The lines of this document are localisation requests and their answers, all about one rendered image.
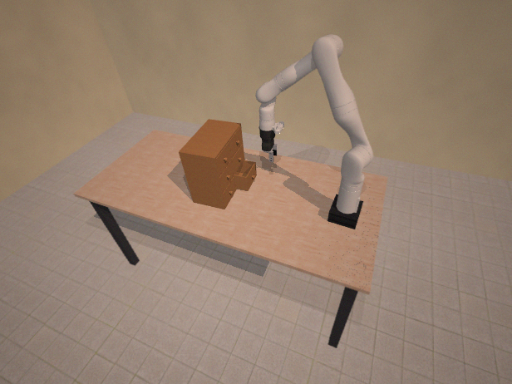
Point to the brown wooden chest of drawers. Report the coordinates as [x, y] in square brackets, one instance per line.
[198, 157]

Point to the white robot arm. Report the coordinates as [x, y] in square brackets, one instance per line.
[325, 53]

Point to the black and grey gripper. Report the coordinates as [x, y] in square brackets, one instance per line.
[267, 130]

